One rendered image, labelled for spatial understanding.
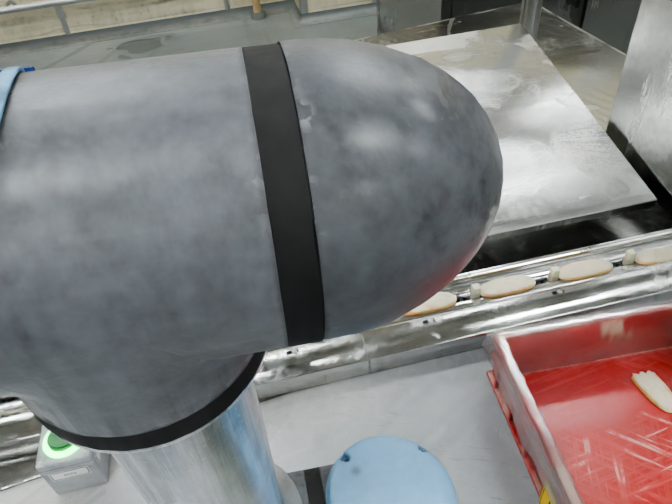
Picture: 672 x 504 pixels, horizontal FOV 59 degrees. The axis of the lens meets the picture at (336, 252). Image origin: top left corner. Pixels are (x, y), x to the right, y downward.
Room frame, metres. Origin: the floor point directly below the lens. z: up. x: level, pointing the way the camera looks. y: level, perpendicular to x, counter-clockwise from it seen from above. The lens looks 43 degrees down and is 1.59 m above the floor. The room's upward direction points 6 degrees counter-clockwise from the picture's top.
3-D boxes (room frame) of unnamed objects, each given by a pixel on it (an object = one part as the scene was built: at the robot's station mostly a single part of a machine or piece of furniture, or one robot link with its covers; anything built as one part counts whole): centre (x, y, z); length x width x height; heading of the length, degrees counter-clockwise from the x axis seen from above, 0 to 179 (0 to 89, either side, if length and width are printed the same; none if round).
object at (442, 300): (0.65, -0.14, 0.86); 0.10 x 0.04 x 0.01; 99
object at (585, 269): (0.69, -0.42, 0.86); 0.10 x 0.04 x 0.01; 99
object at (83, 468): (0.44, 0.38, 0.84); 0.08 x 0.08 x 0.11; 9
